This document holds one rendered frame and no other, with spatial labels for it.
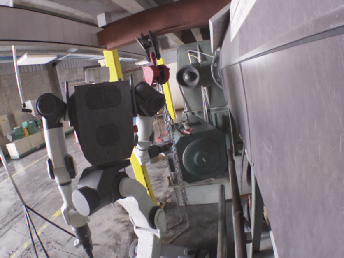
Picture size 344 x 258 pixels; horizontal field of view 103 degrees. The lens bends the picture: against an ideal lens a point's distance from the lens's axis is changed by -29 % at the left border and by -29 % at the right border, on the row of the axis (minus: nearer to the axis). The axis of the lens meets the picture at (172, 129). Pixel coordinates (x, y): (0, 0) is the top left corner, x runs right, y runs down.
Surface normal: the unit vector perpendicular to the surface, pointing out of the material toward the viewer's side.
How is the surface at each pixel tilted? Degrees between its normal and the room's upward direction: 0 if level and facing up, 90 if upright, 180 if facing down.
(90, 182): 34
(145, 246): 49
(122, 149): 98
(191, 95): 90
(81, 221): 94
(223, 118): 90
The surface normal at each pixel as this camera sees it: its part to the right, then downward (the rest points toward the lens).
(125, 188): 0.91, -0.09
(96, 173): -0.37, -0.61
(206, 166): 0.15, 0.28
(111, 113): 0.44, 0.27
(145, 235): -0.41, -0.38
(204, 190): -0.21, 0.29
